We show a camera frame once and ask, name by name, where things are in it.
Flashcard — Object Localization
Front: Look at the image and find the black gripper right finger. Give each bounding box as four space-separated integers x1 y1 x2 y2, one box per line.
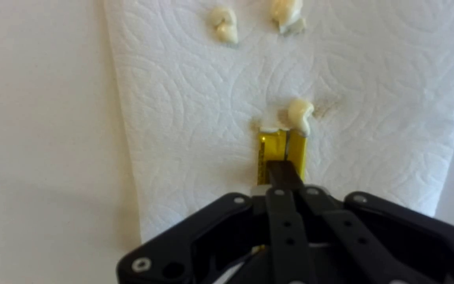
281 159 454 284

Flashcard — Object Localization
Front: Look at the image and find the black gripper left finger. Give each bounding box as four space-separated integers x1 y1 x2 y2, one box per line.
117 162 313 284

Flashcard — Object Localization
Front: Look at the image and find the white paper towel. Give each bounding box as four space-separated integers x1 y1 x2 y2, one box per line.
105 0 454 240

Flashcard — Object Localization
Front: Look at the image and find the yellow mayonnaise sachet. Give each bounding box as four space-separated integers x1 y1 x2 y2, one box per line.
258 129 308 185

